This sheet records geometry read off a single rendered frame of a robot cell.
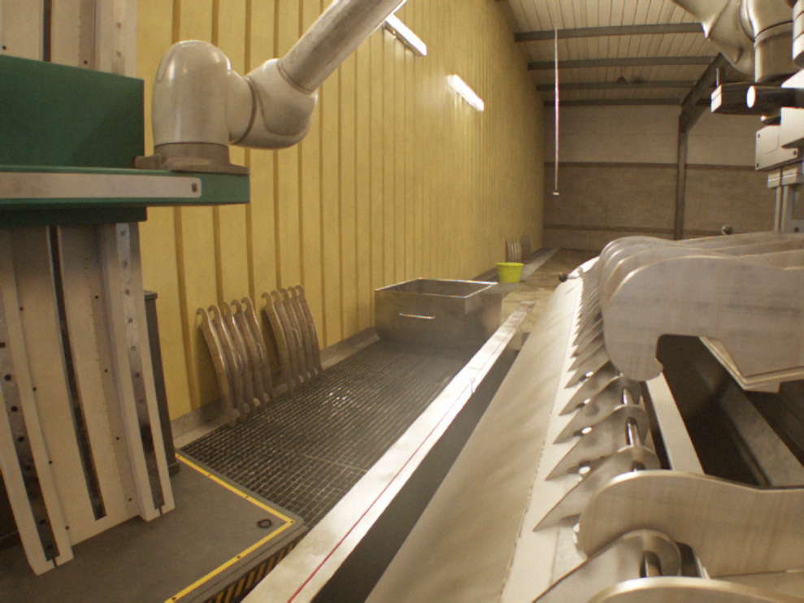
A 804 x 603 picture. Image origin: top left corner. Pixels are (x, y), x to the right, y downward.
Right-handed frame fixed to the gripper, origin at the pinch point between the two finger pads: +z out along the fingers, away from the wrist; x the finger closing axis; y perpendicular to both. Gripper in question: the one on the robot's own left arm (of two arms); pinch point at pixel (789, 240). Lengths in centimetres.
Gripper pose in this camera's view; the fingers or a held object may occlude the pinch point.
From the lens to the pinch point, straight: 62.4
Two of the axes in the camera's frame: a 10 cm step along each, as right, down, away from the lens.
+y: 9.2, 0.7, -3.8
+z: 0.0, 9.8, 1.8
